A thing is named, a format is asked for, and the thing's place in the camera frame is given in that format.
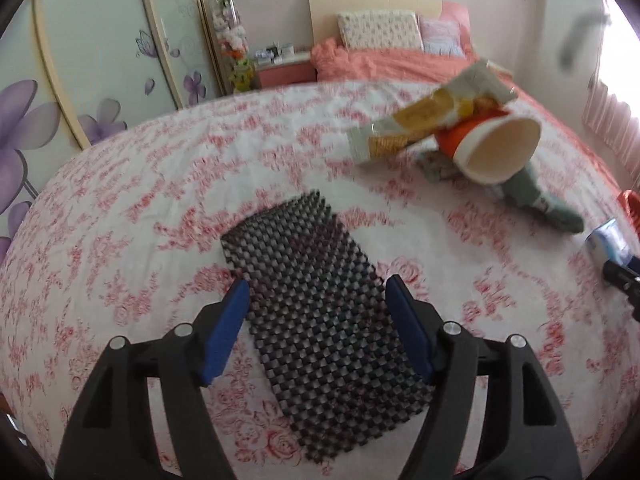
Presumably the beige pink headboard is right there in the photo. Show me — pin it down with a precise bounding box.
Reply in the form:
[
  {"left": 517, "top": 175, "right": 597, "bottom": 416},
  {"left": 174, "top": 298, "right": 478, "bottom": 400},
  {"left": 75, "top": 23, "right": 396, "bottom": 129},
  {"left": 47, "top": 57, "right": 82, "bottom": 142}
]
[{"left": 307, "top": 0, "right": 473, "bottom": 56}]

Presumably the black non-slip mat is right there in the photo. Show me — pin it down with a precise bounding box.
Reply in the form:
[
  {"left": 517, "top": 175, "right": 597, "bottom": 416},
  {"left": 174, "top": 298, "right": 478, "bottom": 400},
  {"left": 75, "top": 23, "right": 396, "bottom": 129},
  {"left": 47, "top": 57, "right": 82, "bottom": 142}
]
[{"left": 220, "top": 190, "right": 436, "bottom": 466}]

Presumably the yellow white snack wrapper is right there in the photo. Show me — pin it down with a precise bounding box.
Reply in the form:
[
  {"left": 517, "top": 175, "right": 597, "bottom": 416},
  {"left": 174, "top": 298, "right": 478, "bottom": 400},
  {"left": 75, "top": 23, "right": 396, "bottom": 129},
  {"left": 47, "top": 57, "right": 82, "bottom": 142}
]
[{"left": 347, "top": 59, "right": 518, "bottom": 166}]

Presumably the hanging plush toy organizer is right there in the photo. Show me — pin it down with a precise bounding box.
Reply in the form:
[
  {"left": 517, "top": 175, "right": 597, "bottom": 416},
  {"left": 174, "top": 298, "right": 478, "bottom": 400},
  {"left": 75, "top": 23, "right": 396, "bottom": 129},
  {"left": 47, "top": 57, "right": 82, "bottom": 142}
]
[{"left": 207, "top": 0, "right": 251, "bottom": 93}]

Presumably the pink striped pillow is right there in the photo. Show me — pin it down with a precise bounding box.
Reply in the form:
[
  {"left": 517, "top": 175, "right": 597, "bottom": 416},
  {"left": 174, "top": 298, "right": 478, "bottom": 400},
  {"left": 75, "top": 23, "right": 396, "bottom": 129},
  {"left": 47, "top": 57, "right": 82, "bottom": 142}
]
[{"left": 417, "top": 16, "right": 463, "bottom": 58}]

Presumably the pink floral tablecloth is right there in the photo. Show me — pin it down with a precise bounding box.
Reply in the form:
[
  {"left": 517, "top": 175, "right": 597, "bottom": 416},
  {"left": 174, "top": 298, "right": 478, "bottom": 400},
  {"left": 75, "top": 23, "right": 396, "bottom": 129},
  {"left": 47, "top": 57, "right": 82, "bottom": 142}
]
[{"left": 0, "top": 77, "right": 640, "bottom": 480}]

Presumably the flower printed sliding wardrobe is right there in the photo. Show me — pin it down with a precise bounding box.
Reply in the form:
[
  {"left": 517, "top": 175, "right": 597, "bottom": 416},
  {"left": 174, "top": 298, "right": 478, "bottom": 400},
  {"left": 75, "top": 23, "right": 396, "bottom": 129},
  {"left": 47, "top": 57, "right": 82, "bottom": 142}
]
[{"left": 0, "top": 0, "right": 226, "bottom": 241}]

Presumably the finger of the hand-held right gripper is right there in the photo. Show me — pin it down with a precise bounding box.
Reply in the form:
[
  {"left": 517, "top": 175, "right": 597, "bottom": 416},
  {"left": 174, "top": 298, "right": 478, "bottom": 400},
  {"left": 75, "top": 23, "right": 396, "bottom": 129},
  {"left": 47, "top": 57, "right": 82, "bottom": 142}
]
[{"left": 602, "top": 255, "right": 640, "bottom": 321}]

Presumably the blue tissue pack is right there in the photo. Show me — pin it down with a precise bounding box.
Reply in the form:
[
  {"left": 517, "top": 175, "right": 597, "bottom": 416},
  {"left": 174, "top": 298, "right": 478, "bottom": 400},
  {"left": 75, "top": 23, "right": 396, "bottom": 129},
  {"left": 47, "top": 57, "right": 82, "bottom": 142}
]
[{"left": 584, "top": 217, "right": 633, "bottom": 266}]

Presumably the coral bed duvet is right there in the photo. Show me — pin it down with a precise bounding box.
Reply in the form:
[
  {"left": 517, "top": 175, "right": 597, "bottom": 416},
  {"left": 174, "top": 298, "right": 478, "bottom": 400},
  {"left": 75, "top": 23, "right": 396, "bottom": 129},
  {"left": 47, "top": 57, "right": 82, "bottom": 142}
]
[{"left": 310, "top": 37, "right": 601, "bottom": 161}]

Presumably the orange plastic bag liner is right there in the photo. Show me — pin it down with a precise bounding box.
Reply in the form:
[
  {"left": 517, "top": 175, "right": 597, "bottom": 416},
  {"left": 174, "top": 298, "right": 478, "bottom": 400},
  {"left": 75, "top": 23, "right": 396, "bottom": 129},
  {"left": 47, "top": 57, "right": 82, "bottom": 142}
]
[{"left": 617, "top": 189, "right": 640, "bottom": 241}]

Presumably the pink curtain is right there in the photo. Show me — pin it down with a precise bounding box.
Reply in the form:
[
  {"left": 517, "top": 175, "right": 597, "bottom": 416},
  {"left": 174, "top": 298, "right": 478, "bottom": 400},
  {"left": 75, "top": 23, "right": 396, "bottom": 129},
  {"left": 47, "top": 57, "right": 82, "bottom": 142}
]
[{"left": 582, "top": 80, "right": 640, "bottom": 181}]

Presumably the orange paper cup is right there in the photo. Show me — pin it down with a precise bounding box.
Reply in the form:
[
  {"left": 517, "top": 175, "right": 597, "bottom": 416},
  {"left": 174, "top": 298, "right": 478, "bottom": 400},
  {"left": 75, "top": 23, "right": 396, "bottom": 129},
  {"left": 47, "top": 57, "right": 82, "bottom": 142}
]
[{"left": 434, "top": 114, "right": 543, "bottom": 185}]

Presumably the pink nightstand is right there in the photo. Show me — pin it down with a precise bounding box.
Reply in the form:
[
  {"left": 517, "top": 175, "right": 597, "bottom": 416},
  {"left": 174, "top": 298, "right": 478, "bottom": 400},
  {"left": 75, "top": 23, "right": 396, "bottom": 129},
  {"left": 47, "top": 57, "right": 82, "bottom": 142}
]
[{"left": 255, "top": 52, "right": 318, "bottom": 90}]

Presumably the green sock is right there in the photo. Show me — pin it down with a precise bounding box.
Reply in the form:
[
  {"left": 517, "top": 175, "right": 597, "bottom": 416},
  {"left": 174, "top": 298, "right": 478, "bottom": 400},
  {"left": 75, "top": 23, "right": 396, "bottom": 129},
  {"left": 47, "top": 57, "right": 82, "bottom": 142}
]
[{"left": 495, "top": 162, "right": 586, "bottom": 235}]

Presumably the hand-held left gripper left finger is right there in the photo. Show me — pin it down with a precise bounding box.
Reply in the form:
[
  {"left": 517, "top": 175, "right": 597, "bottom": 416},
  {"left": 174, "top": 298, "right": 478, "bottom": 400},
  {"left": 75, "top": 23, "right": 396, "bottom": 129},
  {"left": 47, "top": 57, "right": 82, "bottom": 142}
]
[{"left": 54, "top": 279, "right": 251, "bottom": 480}]

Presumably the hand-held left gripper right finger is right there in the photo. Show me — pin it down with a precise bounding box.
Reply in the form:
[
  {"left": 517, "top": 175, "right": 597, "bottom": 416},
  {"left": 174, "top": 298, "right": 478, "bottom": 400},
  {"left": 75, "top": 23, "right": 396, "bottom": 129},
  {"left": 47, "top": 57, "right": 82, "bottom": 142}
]
[{"left": 385, "top": 275, "right": 583, "bottom": 480}]

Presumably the floral print pillow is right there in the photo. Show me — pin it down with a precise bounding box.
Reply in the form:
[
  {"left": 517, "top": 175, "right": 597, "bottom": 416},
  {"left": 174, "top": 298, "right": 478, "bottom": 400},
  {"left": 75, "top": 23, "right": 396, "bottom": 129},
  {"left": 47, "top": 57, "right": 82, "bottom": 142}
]
[{"left": 337, "top": 10, "right": 425, "bottom": 52}]

